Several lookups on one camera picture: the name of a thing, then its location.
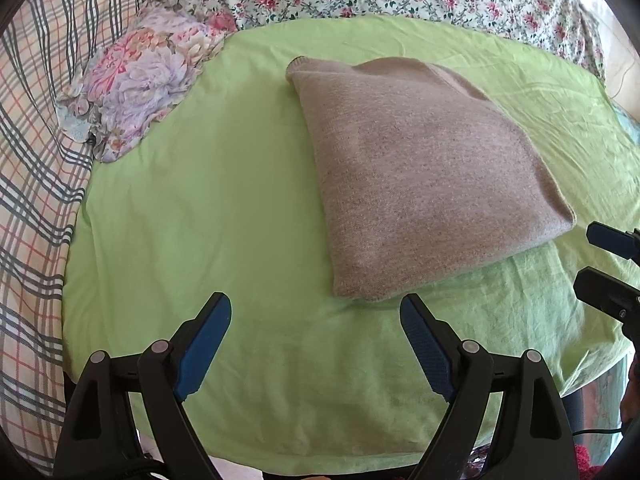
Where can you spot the beige knit sweater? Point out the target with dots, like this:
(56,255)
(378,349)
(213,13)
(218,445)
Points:
(415,175)

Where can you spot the red fuzzy cloth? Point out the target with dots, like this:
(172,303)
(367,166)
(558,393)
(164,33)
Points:
(590,462)

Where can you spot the beige plaid blanket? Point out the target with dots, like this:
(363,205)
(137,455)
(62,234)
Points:
(35,135)

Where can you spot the purple floral pillow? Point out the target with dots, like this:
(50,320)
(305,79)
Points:
(145,70)

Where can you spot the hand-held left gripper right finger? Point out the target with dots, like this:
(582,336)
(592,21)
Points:
(425,345)

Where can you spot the light green bed sheet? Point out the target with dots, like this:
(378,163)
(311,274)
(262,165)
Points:
(200,220)

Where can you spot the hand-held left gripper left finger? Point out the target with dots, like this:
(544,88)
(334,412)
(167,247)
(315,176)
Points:
(205,345)

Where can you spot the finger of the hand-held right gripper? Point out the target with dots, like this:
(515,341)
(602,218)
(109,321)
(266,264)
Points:
(600,292)
(607,239)

